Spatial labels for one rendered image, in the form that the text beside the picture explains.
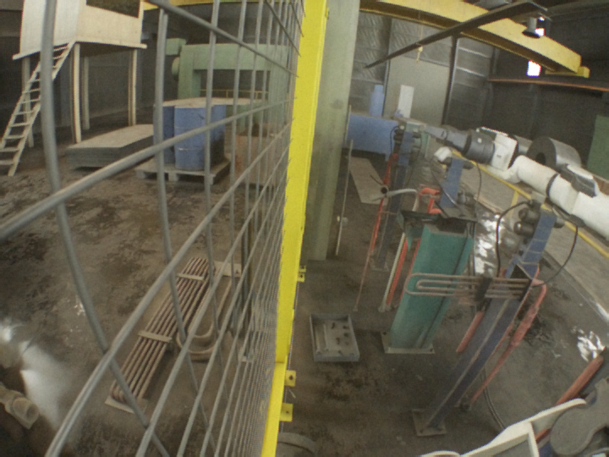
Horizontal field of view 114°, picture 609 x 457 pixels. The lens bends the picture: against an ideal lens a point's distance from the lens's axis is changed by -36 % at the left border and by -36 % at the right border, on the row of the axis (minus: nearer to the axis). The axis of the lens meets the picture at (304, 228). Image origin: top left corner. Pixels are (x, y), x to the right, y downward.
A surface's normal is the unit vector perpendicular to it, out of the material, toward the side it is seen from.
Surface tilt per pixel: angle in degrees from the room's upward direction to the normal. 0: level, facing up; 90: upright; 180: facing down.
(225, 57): 90
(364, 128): 90
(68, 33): 90
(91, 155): 90
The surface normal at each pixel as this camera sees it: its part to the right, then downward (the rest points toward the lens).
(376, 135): -0.05, 0.44
